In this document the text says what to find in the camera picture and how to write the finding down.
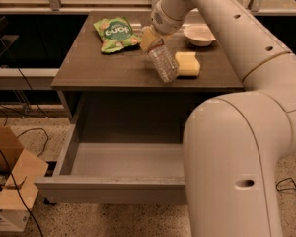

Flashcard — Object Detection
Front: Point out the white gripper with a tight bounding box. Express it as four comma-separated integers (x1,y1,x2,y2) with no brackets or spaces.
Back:
140,2,185,52

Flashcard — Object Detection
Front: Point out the clear plastic water bottle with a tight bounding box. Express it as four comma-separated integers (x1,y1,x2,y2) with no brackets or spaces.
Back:
147,40,179,83

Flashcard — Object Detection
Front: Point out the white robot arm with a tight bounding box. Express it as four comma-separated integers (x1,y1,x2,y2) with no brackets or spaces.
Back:
143,0,296,237

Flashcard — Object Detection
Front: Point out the grey cabinet with counter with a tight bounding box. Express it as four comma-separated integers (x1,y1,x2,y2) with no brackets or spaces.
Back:
51,11,243,116

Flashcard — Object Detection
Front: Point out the open grey top drawer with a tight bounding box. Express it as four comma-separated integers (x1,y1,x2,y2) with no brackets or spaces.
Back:
34,92,221,205

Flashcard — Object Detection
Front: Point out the green chip bag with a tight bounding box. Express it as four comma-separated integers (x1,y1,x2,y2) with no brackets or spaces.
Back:
94,17,141,54

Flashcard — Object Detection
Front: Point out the white bowl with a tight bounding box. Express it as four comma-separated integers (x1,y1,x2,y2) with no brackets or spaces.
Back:
184,24,216,47

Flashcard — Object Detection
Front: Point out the yellow sponge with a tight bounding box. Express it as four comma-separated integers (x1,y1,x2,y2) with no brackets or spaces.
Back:
175,52,200,77

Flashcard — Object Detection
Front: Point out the cardboard box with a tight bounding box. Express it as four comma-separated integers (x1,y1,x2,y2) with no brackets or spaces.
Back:
0,126,48,232

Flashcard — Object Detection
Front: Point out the black cable on left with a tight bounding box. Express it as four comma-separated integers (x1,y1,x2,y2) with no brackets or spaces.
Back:
0,33,51,237

